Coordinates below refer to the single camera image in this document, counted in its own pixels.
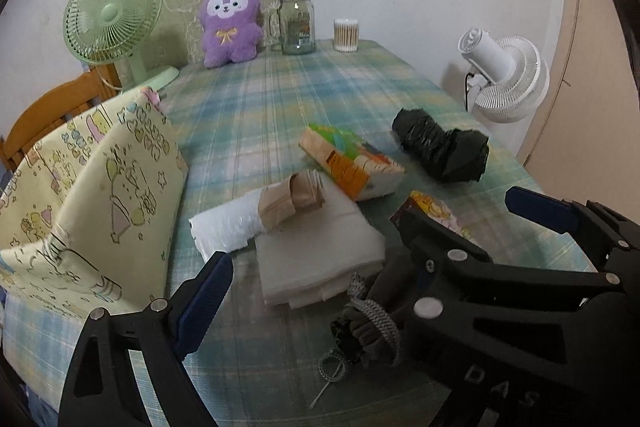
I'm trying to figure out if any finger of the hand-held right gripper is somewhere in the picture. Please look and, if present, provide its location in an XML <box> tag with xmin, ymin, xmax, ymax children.
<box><xmin>394</xmin><ymin>208</ymin><xmax>640</xmax><ymax>427</ymax></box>
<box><xmin>505</xmin><ymin>186</ymin><xmax>640</xmax><ymax>268</ymax></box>

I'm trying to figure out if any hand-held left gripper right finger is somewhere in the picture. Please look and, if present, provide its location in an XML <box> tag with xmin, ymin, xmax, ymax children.
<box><xmin>415</xmin><ymin>268</ymin><xmax>437</xmax><ymax>295</ymax></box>

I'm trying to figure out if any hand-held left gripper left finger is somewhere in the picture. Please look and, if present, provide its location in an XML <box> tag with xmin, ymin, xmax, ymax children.
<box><xmin>57</xmin><ymin>251</ymin><xmax>235</xmax><ymax>427</ymax></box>

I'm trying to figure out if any white plastic bag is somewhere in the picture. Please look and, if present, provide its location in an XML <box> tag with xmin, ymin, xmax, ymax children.
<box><xmin>189</xmin><ymin>189</ymin><xmax>266</xmax><ymax>262</ymax></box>

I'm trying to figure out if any grey drawstring pouch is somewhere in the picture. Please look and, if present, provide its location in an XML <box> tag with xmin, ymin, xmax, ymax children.
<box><xmin>309</xmin><ymin>252</ymin><xmax>426</xmax><ymax>409</ymax></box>

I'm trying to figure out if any black plastic bag bundle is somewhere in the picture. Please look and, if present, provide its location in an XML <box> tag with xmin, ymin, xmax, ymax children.
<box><xmin>391</xmin><ymin>108</ymin><xmax>490</xmax><ymax>184</ymax></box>

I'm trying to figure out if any white cloth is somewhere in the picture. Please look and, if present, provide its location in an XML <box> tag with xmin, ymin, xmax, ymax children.
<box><xmin>255</xmin><ymin>193</ymin><xmax>387</xmax><ymax>309</ymax></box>

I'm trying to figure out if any large cartoon print tissue pack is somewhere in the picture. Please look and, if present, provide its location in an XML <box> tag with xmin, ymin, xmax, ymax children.
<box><xmin>299</xmin><ymin>123</ymin><xmax>406</xmax><ymax>202</ymax></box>

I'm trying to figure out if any brown paper bag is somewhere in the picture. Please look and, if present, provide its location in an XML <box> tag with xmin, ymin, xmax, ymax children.
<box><xmin>257</xmin><ymin>171</ymin><xmax>327</xmax><ymax>233</ymax></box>

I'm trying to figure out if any cartoon print fabric storage box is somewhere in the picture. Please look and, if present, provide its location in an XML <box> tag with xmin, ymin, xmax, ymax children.
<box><xmin>0</xmin><ymin>87</ymin><xmax>190</xmax><ymax>323</ymax></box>

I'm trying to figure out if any beige door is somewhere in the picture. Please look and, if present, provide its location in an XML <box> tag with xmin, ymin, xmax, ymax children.
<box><xmin>516</xmin><ymin>0</ymin><xmax>640</xmax><ymax>202</ymax></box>

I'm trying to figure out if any white clip fan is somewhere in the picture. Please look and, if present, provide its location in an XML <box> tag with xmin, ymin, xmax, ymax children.
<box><xmin>457</xmin><ymin>28</ymin><xmax>551</xmax><ymax>124</ymax></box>

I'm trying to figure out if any plaid tablecloth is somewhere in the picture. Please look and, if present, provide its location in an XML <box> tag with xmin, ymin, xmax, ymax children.
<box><xmin>0</xmin><ymin>38</ymin><xmax>608</xmax><ymax>427</ymax></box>

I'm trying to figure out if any cotton swab container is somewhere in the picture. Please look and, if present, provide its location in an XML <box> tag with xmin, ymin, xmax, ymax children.
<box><xmin>333</xmin><ymin>18</ymin><xmax>360</xmax><ymax>53</ymax></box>

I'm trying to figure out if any wooden chair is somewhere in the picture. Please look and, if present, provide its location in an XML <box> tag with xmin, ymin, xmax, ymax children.
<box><xmin>0</xmin><ymin>69</ymin><xmax>123</xmax><ymax>172</ymax></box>

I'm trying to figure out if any purple plush toy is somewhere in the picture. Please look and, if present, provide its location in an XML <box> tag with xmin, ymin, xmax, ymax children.
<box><xmin>200</xmin><ymin>0</ymin><xmax>264</xmax><ymax>68</ymax></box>

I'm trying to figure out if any green desk fan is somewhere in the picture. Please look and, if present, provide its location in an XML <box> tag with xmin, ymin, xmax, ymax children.
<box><xmin>62</xmin><ymin>0</ymin><xmax>181</xmax><ymax>95</ymax></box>

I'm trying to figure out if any glass jar with handle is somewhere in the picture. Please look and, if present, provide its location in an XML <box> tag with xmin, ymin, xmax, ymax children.
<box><xmin>267</xmin><ymin>0</ymin><xmax>317</xmax><ymax>56</ymax></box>

